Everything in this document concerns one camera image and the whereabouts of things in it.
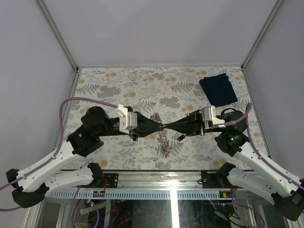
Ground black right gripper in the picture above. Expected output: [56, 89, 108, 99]
[164, 109, 224, 137]

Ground large metal keyring disc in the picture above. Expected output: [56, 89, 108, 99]
[151, 113, 171, 158]

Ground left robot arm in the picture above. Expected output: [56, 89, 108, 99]
[6, 105, 163, 208]

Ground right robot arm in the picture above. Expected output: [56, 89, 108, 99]
[165, 106, 304, 221]

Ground dark blue folded cloth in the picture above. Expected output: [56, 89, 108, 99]
[199, 73, 238, 107]

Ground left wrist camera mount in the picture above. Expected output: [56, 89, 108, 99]
[115, 104, 138, 134]

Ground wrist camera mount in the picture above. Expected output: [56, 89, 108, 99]
[115, 104, 138, 134]
[201, 105, 225, 130]

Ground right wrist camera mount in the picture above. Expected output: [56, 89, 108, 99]
[201, 105, 225, 130]

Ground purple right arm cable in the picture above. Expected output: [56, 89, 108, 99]
[224, 102, 304, 188]

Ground metal base rail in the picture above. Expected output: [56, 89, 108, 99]
[104, 170, 231, 190]

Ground white slotted cable duct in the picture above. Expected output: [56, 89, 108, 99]
[49, 189, 231, 200]

